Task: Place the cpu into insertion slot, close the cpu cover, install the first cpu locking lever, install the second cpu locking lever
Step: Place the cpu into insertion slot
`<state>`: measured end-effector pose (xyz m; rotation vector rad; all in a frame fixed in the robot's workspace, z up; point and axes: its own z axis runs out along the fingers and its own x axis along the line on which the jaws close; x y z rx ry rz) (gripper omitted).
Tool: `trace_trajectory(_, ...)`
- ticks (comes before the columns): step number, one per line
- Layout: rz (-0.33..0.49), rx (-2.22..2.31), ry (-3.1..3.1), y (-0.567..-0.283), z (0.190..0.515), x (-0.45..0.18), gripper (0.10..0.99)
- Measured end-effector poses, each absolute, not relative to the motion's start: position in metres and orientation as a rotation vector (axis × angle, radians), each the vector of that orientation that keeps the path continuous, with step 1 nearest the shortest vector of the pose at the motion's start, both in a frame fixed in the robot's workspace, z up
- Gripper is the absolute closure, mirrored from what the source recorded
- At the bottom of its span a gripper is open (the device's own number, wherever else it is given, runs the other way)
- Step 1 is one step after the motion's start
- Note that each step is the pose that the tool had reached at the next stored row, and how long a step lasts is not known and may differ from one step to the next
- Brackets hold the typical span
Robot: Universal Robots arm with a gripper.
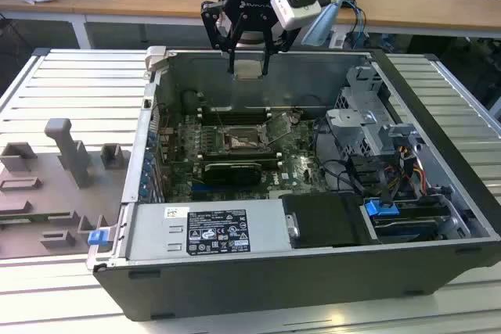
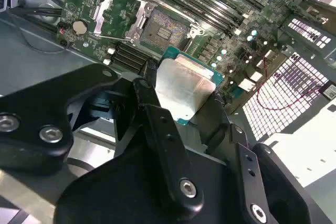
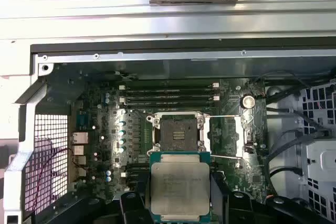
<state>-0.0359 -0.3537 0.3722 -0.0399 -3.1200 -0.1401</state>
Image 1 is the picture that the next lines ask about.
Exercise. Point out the green motherboard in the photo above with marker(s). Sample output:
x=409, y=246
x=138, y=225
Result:
x=297, y=169

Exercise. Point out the CPU socket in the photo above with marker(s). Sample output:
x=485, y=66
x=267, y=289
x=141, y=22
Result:
x=238, y=139

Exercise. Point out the black graphics card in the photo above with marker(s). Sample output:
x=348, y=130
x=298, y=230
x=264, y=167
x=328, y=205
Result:
x=231, y=173

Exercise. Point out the green RAM stick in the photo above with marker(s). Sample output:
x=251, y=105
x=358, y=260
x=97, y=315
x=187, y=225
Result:
x=35, y=216

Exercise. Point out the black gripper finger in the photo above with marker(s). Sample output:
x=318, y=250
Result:
x=211, y=25
x=282, y=41

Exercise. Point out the grey power supply unit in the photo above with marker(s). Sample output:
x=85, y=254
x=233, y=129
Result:
x=156, y=228

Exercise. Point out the silver metal drive cage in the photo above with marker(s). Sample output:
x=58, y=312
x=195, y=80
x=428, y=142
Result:
x=352, y=126

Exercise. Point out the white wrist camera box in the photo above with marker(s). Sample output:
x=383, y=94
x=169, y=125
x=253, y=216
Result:
x=297, y=13

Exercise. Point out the black cylindrical capacitor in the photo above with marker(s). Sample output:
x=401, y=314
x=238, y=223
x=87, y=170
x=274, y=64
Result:
x=188, y=99

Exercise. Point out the silver square CPU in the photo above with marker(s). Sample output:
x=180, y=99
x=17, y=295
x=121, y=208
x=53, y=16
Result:
x=247, y=69

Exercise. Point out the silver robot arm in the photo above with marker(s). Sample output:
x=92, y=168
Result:
x=319, y=23

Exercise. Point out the grey parts rack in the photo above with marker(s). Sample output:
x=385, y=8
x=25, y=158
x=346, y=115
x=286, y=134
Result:
x=70, y=154

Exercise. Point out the black open PC case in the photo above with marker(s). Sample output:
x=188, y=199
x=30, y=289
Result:
x=250, y=291

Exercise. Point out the blue disk carrier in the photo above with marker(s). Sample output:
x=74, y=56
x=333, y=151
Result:
x=377, y=208

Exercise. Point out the black RAM slot bank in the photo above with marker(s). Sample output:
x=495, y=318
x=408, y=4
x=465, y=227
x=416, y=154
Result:
x=231, y=117
x=235, y=155

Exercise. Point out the blue case latch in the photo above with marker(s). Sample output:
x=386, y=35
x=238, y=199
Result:
x=97, y=238

